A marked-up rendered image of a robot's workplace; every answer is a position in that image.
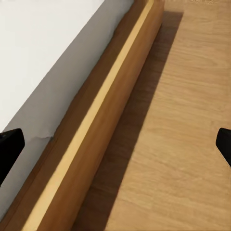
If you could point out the bed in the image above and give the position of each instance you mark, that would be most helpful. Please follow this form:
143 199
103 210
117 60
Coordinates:
67 70

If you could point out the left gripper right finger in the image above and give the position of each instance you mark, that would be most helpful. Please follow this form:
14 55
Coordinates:
223 142

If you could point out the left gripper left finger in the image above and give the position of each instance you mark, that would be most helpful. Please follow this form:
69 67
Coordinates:
11 144

